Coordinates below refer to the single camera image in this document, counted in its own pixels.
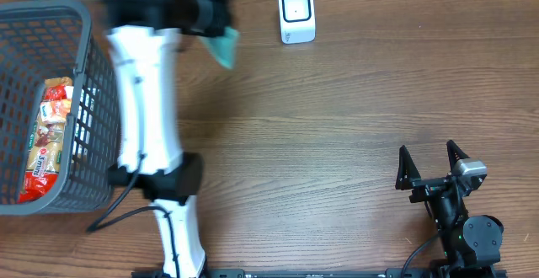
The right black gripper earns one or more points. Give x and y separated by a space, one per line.
418 186

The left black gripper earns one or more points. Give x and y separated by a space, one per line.
217 1

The teal wet wipes pack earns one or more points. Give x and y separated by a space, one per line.
223 48

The orange spaghetti packet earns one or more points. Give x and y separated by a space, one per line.
46 141

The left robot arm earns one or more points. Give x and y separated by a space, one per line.
144 37

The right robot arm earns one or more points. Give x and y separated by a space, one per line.
471 244

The white barcode scanner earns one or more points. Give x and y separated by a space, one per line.
297 21

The grey plastic mesh basket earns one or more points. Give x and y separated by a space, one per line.
48 39

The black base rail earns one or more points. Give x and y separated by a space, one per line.
388 273

